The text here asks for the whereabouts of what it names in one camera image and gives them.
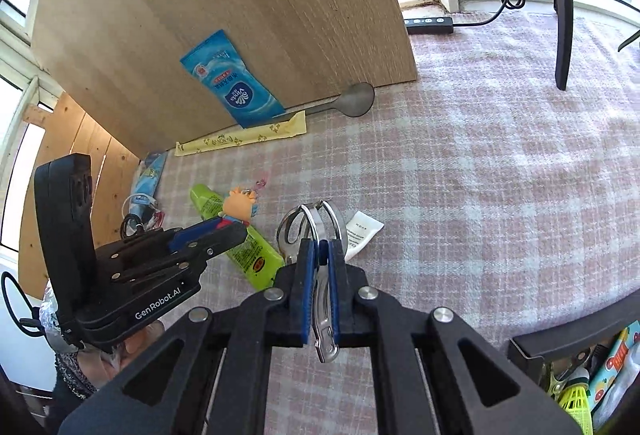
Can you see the shiny metal clip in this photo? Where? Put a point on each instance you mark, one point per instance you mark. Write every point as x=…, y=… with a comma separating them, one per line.
x=327, y=347

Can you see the black storage box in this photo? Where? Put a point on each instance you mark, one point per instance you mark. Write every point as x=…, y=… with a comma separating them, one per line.
x=550, y=340

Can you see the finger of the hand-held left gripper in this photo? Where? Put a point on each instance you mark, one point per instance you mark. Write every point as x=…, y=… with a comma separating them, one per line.
x=192, y=235
x=225, y=240

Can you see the fruit print tube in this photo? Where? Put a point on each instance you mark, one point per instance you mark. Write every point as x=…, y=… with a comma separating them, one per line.
x=612, y=365

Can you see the person's left hand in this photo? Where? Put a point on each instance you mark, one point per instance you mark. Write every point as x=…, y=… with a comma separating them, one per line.
x=140, y=340

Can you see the black tripod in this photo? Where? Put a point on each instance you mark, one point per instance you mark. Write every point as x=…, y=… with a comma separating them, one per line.
x=560, y=15

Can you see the blue tissue packet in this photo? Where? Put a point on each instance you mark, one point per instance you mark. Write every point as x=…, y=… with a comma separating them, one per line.
x=230, y=85

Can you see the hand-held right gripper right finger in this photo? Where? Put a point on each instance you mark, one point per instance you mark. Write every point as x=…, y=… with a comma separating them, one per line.
x=334, y=285

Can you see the grey metal spoon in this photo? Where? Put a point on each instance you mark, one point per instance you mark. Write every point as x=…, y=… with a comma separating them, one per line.
x=357, y=99

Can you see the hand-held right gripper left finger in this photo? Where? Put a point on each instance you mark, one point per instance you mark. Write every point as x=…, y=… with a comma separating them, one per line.
x=306, y=285

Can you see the black power strip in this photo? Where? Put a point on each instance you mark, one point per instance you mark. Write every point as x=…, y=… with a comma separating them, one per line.
x=430, y=25

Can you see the yellow chopstick sleeve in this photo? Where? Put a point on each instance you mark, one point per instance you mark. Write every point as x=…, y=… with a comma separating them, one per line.
x=240, y=137

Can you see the blue printed packet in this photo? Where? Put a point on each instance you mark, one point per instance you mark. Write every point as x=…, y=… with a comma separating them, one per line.
x=150, y=180

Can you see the yellow shuttlecock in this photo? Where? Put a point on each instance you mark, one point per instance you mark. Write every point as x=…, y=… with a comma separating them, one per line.
x=575, y=402

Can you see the green tube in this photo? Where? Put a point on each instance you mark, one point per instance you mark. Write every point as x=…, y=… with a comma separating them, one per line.
x=250, y=260

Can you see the small white sachet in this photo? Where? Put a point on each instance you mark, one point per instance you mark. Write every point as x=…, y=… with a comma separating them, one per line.
x=364, y=230

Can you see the wooden slat panel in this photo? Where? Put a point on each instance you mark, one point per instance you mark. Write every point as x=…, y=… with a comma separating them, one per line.
x=65, y=135

